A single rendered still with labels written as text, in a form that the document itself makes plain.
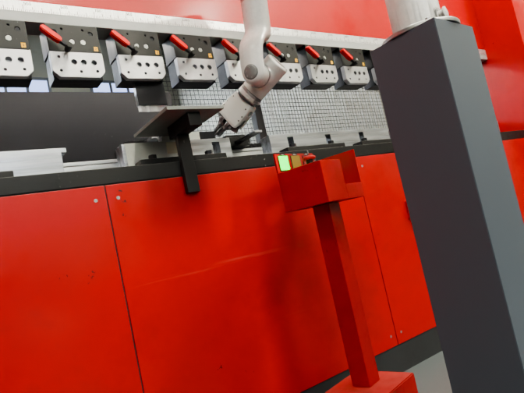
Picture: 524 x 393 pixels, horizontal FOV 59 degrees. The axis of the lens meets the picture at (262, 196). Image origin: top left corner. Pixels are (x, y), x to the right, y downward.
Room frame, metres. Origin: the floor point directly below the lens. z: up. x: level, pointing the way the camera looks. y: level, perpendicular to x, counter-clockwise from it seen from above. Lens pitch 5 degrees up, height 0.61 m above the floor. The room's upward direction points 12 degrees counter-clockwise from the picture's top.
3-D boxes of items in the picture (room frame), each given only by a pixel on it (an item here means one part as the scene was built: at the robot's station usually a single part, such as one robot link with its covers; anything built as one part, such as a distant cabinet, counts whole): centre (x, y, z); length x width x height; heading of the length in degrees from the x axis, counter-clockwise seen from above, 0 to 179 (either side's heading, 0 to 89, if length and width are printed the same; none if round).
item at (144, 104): (1.50, 0.29, 1.13); 0.10 x 0.02 x 0.10; 126
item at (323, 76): (1.95, -0.34, 1.26); 0.15 x 0.09 x 0.17; 126
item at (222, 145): (1.54, 0.24, 0.92); 0.39 x 0.06 x 0.10; 126
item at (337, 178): (1.42, -0.18, 0.75); 0.20 x 0.16 x 0.18; 139
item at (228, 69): (1.72, -0.02, 1.26); 0.15 x 0.09 x 0.17; 126
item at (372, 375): (1.42, -0.18, 0.39); 0.06 x 0.06 x 0.54; 49
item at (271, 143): (2.24, -0.74, 0.92); 1.68 x 0.06 x 0.10; 126
